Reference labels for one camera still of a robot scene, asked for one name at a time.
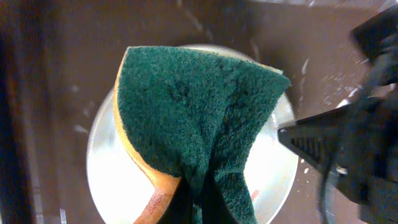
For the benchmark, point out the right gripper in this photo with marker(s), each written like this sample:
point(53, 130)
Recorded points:
point(355, 146)

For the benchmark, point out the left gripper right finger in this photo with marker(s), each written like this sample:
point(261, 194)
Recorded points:
point(214, 208)

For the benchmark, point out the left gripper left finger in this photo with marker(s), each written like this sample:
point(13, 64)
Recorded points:
point(180, 208)

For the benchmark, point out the green and yellow sponge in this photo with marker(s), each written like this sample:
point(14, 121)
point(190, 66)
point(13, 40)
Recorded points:
point(181, 113)

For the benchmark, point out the large brown serving tray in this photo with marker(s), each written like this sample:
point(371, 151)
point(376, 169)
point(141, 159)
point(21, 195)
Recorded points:
point(59, 60)

